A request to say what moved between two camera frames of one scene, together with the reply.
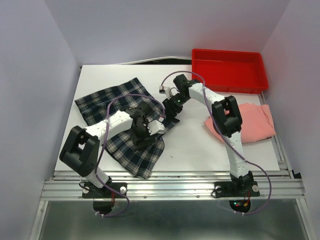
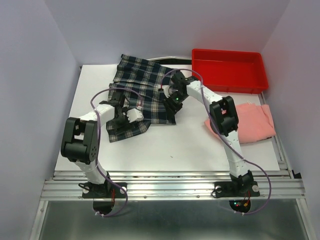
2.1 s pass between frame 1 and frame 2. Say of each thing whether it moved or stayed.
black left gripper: moved
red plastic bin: stayed
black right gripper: stayed
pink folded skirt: stayed
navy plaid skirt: moved
